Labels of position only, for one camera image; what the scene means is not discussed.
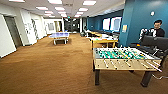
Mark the person in dark shirt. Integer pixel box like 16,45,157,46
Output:
139,19,166,39

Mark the round wall lamp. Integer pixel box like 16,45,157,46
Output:
149,10,156,17

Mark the bright office window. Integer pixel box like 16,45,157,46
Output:
110,16,123,33
101,17,112,32

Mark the yellow wall sign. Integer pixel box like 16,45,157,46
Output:
121,24,129,34

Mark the green foosball table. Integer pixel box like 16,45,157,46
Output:
92,46,165,88

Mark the yellow air hockey table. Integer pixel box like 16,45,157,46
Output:
89,33,119,51

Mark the blue ping pong table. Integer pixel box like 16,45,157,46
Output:
48,31,71,46

